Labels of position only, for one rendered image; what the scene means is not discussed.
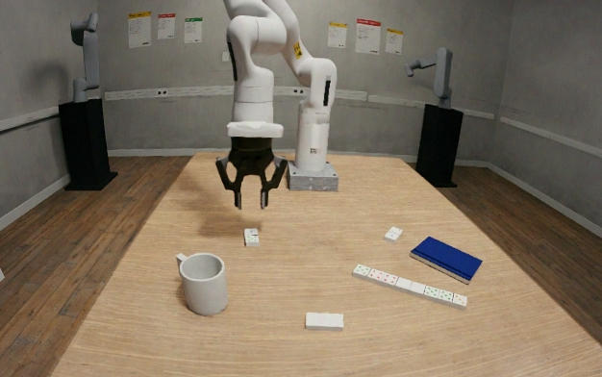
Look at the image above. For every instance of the white domino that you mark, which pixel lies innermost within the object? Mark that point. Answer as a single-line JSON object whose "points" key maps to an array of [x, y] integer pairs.
{"points": [[397, 283], [368, 274], [393, 235], [325, 322], [424, 292], [452, 299], [251, 237]]}

